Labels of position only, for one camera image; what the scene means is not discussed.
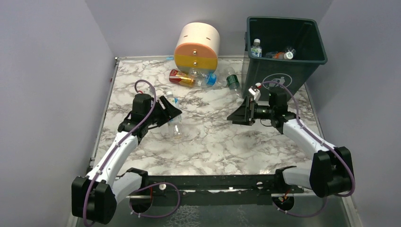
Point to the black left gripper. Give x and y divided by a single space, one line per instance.
163 109

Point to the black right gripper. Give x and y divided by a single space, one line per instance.
249 111

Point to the white label long bottle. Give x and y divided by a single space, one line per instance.
175 124

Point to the green label bottle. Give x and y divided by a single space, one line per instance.
233 84

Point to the white blue label bottle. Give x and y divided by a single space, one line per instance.
256 49

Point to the orange label clear bottle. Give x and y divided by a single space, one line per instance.
283 56

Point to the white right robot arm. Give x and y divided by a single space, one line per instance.
331 171

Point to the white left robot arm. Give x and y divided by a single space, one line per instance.
96 195

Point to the dark green plastic bin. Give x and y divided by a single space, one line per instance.
280 51

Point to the red gold label bottle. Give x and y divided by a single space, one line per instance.
180 78

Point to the blue cap clear bottle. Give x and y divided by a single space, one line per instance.
202 78

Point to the cream orange round drawer box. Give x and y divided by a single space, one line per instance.
197 47

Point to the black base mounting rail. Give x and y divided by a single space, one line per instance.
208 190

